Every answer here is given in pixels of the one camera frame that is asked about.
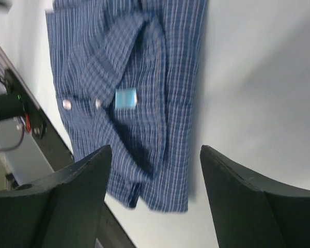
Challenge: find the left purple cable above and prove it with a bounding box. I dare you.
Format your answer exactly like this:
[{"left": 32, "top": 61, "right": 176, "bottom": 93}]
[{"left": 0, "top": 116, "right": 26, "bottom": 152}]

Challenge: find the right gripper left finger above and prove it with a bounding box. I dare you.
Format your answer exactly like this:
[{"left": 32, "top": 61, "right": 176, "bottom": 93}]
[{"left": 0, "top": 145, "right": 112, "bottom": 247}]

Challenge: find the aluminium front rail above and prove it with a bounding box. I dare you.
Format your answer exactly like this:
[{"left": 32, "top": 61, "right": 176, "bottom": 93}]
[{"left": 0, "top": 46, "right": 41, "bottom": 110}]

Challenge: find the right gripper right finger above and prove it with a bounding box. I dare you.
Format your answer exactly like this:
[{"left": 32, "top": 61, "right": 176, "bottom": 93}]
[{"left": 200, "top": 145, "right": 310, "bottom": 247}]

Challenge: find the blue checkered long sleeve shirt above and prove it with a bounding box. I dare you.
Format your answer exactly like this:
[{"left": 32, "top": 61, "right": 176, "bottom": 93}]
[{"left": 46, "top": 1, "right": 206, "bottom": 212}]

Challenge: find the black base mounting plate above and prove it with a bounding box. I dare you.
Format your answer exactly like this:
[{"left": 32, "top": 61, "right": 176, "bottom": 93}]
[{"left": 4, "top": 68, "right": 135, "bottom": 247}]

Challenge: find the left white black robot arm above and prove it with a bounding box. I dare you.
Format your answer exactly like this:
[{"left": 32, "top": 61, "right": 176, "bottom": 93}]
[{"left": 0, "top": 94, "right": 25, "bottom": 121}]

